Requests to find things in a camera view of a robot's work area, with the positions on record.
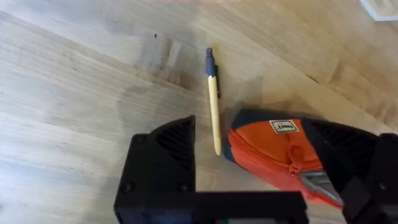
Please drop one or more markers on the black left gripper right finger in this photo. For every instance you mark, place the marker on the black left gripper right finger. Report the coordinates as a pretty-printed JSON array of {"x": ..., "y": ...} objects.
[{"x": 360, "y": 161}]

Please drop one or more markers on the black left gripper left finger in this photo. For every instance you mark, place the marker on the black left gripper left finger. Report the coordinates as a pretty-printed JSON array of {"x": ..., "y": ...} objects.
[{"x": 158, "y": 161}]

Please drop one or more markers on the cream pen with blue cap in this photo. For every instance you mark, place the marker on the cream pen with blue cap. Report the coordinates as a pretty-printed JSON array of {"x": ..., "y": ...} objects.
[{"x": 214, "y": 109}]

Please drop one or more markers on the orange zip bag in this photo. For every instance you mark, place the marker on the orange zip bag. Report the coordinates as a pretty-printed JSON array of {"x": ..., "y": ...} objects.
[{"x": 267, "y": 149}]

